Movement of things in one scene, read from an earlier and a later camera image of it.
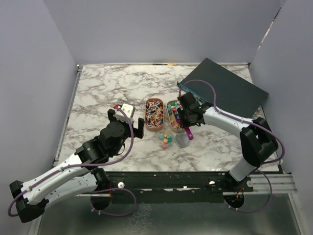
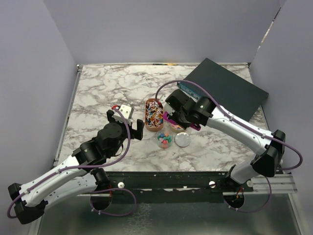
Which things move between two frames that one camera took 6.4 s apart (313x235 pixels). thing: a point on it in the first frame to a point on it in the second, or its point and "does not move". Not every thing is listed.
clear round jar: [165, 140] does not move
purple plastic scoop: [188, 130] to [196, 127]
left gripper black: [138, 132] does not move
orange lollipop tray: [154, 114] does not move
